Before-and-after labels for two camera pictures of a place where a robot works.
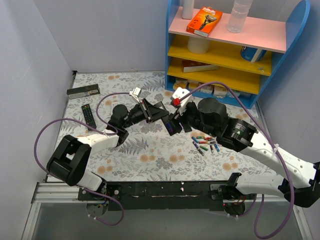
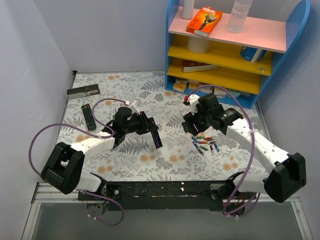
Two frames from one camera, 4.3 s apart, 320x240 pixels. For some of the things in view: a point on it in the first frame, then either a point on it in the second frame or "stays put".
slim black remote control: [171, 124] -> [157, 139]
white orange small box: [220, 92] stays put
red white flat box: [189, 66] stays put
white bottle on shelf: [187, 9] stays put
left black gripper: [146, 110] -> [146, 124]
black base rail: [162, 195] stays put
